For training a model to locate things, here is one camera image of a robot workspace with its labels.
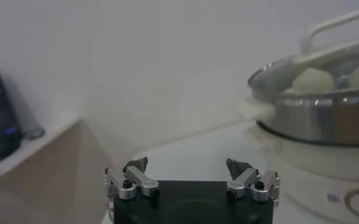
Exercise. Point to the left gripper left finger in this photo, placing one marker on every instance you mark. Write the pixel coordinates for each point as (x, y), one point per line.
(142, 182)

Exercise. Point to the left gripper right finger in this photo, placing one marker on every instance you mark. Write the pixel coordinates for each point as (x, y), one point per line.
(243, 181)

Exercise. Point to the white steamed baozi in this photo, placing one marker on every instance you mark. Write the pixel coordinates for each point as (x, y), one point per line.
(313, 81)

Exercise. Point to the stainless steel steamer basket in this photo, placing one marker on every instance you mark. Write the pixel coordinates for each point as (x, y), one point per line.
(319, 121)

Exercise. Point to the cream electric cooker base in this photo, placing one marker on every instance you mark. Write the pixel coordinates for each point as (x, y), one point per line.
(304, 170)

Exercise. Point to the white side table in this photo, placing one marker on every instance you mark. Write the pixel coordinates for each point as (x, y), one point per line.
(30, 152)

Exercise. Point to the round grey disc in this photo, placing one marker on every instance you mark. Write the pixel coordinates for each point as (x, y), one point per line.
(34, 133)

